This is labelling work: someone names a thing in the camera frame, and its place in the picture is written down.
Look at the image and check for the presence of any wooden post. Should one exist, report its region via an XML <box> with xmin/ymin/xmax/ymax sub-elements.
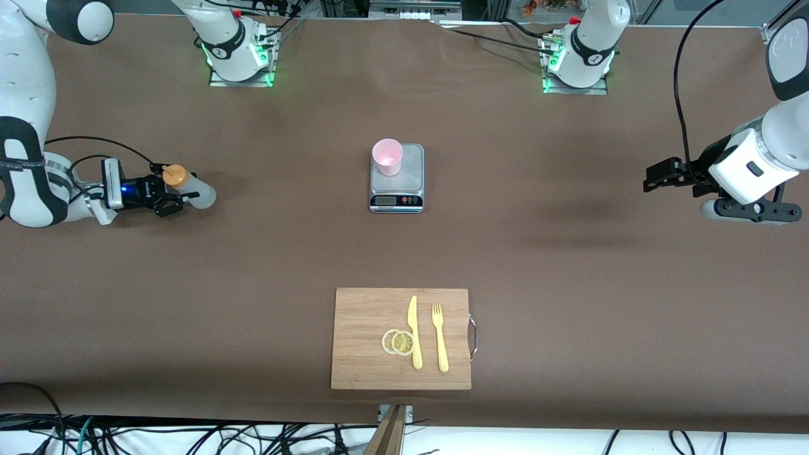
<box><xmin>363</xmin><ymin>404</ymin><xmax>408</xmax><ymax>455</ymax></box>

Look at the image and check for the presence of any black looped floor cable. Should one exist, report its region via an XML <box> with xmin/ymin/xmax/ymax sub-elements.
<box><xmin>0</xmin><ymin>381</ymin><xmax>67</xmax><ymax>455</ymax></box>

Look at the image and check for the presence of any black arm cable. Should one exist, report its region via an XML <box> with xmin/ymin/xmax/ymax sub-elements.
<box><xmin>672</xmin><ymin>0</ymin><xmax>727</xmax><ymax>168</ymax></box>
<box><xmin>43</xmin><ymin>135</ymin><xmax>157</xmax><ymax>193</ymax></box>

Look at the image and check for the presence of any pink plastic cup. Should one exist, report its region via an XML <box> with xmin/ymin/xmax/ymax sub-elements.
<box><xmin>372</xmin><ymin>138</ymin><xmax>404</xmax><ymax>177</ymax></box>

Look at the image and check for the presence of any wooden cutting board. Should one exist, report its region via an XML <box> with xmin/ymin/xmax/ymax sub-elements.
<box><xmin>331</xmin><ymin>288</ymin><xmax>478</xmax><ymax>391</ymax></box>

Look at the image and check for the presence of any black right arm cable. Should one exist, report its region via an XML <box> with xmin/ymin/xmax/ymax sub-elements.
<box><xmin>43</xmin><ymin>135</ymin><xmax>157</xmax><ymax>193</ymax></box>

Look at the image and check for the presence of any yellow plastic fork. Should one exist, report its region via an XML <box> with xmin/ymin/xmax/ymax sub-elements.
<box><xmin>432</xmin><ymin>303</ymin><xmax>450</xmax><ymax>373</ymax></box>

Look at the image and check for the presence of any silver digital kitchen scale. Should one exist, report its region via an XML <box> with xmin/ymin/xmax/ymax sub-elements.
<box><xmin>369</xmin><ymin>143</ymin><xmax>425</xmax><ymax>214</ymax></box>

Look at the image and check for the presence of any black cable on table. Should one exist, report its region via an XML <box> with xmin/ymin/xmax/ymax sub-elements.
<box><xmin>436</xmin><ymin>19</ymin><xmax>550</xmax><ymax>51</ymax></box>

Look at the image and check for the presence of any translucent sauce bottle orange cap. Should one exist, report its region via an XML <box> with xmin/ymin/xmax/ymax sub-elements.
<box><xmin>162</xmin><ymin>164</ymin><xmax>217</xmax><ymax>210</ymax></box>

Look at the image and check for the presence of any yellow plastic knife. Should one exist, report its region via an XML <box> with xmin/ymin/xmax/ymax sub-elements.
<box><xmin>408</xmin><ymin>295</ymin><xmax>423</xmax><ymax>370</ymax></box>

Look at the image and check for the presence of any grey metal box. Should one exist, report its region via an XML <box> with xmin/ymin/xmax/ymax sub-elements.
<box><xmin>370</xmin><ymin>0</ymin><xmax>462</xmax><ymax>15</ymax></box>

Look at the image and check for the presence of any teal floor cable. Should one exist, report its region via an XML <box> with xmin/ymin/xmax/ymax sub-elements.
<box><xmin>73</xmin><ymin>416</ymin><xmax>95</xmax><ymax>455</ymax></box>

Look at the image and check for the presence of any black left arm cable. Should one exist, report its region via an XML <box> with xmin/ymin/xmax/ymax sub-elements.
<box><xmin>672</xmin><ymin>0</ymin><xmax>727</xmax><ymax>168</ymax></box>

